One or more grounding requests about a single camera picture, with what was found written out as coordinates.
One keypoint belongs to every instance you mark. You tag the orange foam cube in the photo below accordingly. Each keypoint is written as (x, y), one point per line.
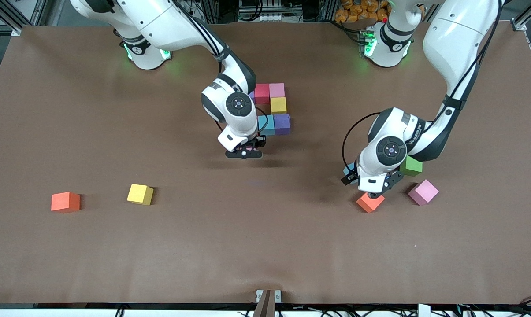
(370, 203)
(65, 202)

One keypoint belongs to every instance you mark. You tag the red foam cube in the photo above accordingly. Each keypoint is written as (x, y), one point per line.
(262, 93)

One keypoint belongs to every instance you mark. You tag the brown post with metal brackets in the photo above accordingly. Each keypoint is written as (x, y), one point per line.
(267, 306)

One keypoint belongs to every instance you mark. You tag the blue foam cube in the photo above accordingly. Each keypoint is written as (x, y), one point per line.
(349, 168)
(268, 125)

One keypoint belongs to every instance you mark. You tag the yellow foam cube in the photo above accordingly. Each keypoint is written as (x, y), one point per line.
(139, 194)
(278, 105)

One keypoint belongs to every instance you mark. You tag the green foam cube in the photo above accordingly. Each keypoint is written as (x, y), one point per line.
(411, 168)

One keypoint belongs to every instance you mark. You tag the long white socket strip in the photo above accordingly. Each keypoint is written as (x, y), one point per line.
(269, 17)

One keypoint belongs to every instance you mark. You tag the orange bag heap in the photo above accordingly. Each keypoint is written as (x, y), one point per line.
(362, 11)

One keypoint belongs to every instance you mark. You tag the brown table mat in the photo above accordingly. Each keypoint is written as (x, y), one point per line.
(265, 246)

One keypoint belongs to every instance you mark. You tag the violet foam cube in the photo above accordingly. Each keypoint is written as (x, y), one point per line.
(282, 124)

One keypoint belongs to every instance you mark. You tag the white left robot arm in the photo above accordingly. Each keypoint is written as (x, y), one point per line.
(424, 132)

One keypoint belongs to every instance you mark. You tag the metal corner bracket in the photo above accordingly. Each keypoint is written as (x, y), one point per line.
(16, 31)
(518, 25)

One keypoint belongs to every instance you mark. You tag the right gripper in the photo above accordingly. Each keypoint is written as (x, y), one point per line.
(260, 141)

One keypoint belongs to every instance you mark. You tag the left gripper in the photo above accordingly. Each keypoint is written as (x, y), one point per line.
(349, 178)

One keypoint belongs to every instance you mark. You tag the white label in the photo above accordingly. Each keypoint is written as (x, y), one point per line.
(424, 311)

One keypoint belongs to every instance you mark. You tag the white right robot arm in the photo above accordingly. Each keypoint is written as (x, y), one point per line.
(230, 101)

